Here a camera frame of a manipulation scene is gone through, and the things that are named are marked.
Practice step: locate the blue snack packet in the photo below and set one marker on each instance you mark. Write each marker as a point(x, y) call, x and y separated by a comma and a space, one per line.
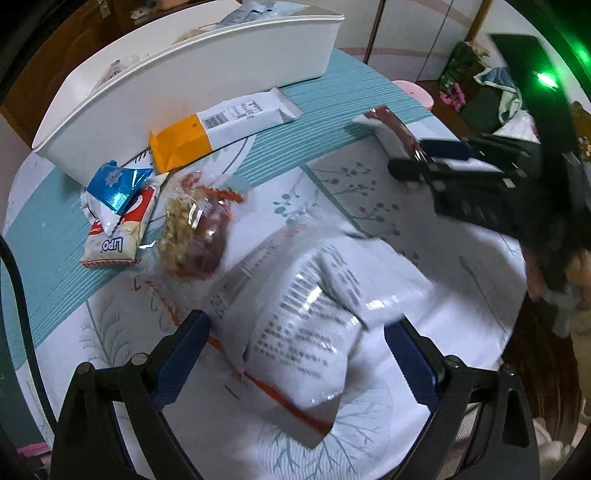
point(117, 189)

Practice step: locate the person's right hand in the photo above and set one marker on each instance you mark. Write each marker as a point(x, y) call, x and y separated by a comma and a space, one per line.
point(535, 279)

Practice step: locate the floral sliding wardrobe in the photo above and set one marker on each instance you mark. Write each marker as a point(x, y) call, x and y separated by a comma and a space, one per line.
point(406, 32)

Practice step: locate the white plastic storage bin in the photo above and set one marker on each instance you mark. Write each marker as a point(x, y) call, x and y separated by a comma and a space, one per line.
point(207, 83)

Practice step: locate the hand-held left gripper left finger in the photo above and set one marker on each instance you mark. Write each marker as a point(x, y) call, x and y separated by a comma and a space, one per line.
point(180, 364)

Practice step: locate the green chalkboard with pink frame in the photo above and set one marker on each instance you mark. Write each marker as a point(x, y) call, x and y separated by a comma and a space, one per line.
point(18, 392)

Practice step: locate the orange and white packet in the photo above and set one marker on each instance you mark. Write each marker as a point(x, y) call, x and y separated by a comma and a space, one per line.
point(184, 143)

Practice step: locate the clear nut snack packet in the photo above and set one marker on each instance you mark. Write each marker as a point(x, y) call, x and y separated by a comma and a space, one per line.
point(194, 230)

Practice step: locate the cream fuzzy cloth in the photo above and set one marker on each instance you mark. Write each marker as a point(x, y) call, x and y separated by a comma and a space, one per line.
point(558, 452)

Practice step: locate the blue cloth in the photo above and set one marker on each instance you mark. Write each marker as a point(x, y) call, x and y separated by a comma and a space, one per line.
point(501, 81)

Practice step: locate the pink plastic stool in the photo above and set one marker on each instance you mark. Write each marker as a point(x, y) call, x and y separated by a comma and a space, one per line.
point(418, 92)

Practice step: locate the large white snack packet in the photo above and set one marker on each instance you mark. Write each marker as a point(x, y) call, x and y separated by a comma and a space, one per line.
point(314, 332)

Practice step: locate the red and white biscuit packet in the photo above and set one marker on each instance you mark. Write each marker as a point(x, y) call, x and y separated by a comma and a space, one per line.
point(115, 244)

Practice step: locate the clear bread packet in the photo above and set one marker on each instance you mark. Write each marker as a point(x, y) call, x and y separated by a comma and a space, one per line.
point(258, 11)

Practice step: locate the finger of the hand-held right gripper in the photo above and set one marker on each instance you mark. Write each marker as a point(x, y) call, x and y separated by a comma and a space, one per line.
point(415, 168)
point(443, 148)

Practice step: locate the green bag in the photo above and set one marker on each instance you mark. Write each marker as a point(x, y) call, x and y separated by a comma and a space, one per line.
point(461, 64)

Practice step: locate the clear packet with orange stripe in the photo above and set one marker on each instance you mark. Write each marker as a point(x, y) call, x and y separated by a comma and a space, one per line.
point(295, 415)

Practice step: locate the dark red snack packet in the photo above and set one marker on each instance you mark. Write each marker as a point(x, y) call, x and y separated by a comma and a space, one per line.
point(392, 127)

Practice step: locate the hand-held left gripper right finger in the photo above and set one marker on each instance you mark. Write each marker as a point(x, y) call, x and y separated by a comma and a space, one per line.
point(411, 362)

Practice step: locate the pink toy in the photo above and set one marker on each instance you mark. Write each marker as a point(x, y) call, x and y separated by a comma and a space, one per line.
point(452, 97)

